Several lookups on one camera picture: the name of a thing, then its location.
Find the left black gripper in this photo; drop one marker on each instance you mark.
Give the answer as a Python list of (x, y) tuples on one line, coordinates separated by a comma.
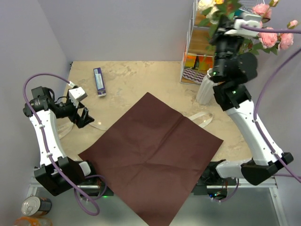
[(85, 118)]

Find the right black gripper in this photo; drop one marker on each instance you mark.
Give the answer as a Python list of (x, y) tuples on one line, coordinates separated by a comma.
[(219, 33)]

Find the beige printed ribbon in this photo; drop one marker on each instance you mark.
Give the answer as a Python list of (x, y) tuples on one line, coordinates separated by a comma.
[(202, 119)]

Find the pink rose bouquet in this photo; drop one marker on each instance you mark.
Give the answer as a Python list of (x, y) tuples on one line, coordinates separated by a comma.
[(227, 8)]

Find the pink rose stem three blooms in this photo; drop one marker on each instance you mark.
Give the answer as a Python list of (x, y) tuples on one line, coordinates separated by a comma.
[(270, 42)]

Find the white rose stem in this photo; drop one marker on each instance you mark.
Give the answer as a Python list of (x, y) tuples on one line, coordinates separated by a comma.
[(209, 9)]

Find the pink rose stem two blooms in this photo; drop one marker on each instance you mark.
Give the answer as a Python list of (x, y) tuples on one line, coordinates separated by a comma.
[(265, 10)]

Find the red wrapping paper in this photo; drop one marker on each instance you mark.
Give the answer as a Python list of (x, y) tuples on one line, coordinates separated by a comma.
[(152, 157)]

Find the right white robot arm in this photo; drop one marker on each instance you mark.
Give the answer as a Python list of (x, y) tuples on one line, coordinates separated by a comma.
[(231, 70)]

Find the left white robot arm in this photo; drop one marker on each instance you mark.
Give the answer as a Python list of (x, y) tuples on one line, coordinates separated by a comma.
[(55, 166)]

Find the white ribbed vase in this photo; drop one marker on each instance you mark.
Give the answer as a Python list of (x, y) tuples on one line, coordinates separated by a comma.
[(206, 92)]

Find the orange box bottom shelf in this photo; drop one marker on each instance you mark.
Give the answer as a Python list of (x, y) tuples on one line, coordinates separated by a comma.
[(198, 62)]

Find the purple toothpaste box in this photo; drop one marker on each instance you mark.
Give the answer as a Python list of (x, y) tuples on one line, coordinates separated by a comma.
[(100, 86)]

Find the purple wavy pattern cloth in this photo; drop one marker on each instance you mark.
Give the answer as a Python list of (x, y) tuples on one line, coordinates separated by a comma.
[(193, 76)]

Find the silver top tin can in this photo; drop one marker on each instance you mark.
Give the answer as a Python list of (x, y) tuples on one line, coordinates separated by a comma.
[(36, 206)]

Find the orange plastic bottle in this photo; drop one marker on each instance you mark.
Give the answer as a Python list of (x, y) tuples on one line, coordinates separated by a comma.
[(30, 221)]

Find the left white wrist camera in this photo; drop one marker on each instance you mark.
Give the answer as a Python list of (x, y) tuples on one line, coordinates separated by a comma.
[(76, 95)]

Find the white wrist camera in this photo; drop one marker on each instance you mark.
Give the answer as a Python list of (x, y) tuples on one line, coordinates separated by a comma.
[(76, 95), (236, 29)]

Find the white wire shelf rack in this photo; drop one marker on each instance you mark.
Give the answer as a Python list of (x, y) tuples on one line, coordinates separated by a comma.
[(197, 41)]

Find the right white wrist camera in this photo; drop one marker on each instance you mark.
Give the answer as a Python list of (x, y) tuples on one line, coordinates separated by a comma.
[(236, 29)]

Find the aluminium rail frame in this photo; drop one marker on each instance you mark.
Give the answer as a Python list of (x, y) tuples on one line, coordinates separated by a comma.
[(248, 206)]

